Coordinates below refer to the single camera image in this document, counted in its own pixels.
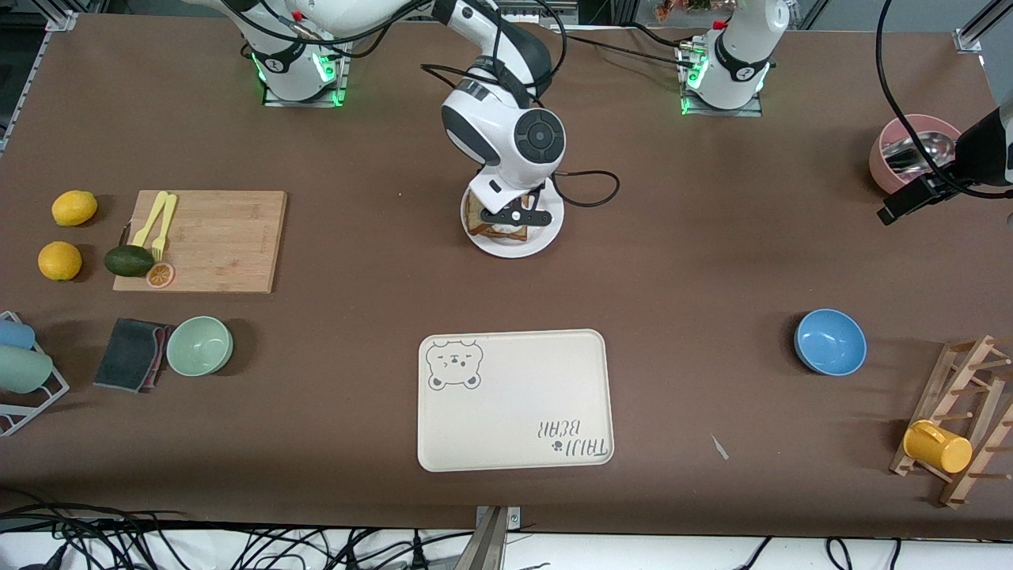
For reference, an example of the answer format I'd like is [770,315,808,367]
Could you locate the plain bread slice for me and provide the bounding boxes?
[473,220,529,243]

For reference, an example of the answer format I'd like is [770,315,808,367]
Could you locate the white round plate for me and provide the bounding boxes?
[461,184,565,259]

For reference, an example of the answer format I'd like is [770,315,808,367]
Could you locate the pink bowl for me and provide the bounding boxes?
[869,114,970,195]

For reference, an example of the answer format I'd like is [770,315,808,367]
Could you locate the metal ladle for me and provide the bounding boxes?
[881,133,960,177]

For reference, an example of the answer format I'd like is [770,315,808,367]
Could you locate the blue bowl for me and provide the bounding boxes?
[794,309,868,377]

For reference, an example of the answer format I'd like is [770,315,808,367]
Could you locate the cream bear print tray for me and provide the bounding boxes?
[417,329,615,473]

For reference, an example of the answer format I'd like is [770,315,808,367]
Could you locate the wooden cup rack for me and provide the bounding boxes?
[889,335,1013,508]

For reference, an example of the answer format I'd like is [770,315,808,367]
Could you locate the yellow cup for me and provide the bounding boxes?
[903,420,973,474]

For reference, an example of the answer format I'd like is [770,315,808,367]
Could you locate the orange red decoration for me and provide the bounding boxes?
[655,0,713,21]

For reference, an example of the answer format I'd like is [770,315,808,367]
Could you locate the wooden cutting board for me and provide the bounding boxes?
[112,190,288,295]

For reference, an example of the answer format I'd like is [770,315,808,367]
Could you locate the pale green bowl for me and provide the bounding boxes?
[165,316,234,378]

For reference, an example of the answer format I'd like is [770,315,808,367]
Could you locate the yellow plastic fork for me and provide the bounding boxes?
[151,194,179,262]

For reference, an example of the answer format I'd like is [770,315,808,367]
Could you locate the yellow plastic knife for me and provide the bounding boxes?
[131,191,169,248]

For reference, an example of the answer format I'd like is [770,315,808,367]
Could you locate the green avocado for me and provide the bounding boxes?
[104,245,155,278]

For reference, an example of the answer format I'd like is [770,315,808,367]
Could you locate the grey folded cloth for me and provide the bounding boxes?
[93,317,176,394]

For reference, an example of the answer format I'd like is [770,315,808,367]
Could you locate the yellow lemon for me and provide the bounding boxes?
[51,190,99,227]

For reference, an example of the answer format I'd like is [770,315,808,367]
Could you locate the orange citrus fruit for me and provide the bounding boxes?
[38,241,83,282]

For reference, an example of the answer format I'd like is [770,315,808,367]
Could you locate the light blue cup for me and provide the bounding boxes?
[0,318,36,351]

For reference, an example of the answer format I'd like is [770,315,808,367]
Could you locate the pale green cup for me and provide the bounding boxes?
[0,345,54,394]

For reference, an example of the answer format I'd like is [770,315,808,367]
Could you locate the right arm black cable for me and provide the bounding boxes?
[222,0,620,208]

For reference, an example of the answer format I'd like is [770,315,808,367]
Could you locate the aluminium frame post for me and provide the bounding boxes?
[954,0,1013,55]

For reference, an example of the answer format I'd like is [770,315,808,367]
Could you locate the grey metal bracket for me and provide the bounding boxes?
[499,0,579,25]

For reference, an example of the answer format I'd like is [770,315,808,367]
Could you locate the black table cable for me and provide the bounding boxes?
[550,22,701,72]

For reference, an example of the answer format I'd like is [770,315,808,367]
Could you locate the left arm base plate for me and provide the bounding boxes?
[677,44,765,119]

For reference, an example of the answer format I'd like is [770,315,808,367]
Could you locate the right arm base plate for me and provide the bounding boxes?
[261,30,351,108]

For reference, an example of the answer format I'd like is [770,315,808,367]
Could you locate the white wire rack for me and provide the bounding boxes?
[0,311,70,438]

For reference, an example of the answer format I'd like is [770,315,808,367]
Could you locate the black cable tangle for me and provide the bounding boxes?
[0,487,476,570]

